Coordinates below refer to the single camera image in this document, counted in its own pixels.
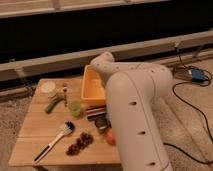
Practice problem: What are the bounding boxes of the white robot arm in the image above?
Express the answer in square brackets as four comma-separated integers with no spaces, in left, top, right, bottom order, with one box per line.
[90,52,173,171]

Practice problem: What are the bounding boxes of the orange plastic tray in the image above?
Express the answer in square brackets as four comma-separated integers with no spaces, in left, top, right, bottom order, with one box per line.
[81,65,105,106]

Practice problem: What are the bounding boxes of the dark round can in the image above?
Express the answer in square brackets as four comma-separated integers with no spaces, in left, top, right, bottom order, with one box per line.
[95,117,109,133]

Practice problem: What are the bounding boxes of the small brown white bottle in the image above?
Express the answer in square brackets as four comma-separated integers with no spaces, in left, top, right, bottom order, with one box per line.
[62,86,68,107]

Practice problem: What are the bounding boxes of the orange peach fruit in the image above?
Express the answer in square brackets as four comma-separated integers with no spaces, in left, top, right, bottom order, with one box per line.
[105,129,116,145]

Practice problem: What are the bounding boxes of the white dish brush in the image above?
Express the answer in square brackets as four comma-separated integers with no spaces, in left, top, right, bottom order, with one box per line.
[34,121,75,163]

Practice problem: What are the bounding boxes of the bunch of dark grapes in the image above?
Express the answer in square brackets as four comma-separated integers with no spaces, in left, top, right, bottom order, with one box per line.
[66,132,94,156]

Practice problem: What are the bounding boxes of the green cucumber toy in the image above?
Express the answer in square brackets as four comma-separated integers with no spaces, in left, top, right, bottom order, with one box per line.
[44,97,63,114]

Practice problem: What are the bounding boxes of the wooden table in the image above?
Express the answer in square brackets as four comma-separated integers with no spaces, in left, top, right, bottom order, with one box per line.
[9,79,120,166]

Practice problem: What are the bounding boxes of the blue power adapter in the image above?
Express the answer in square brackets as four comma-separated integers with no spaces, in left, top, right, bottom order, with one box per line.
[191,69,205,83]

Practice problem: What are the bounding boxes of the black cable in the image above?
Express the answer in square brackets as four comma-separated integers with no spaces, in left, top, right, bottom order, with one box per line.
[163,43,213,165]

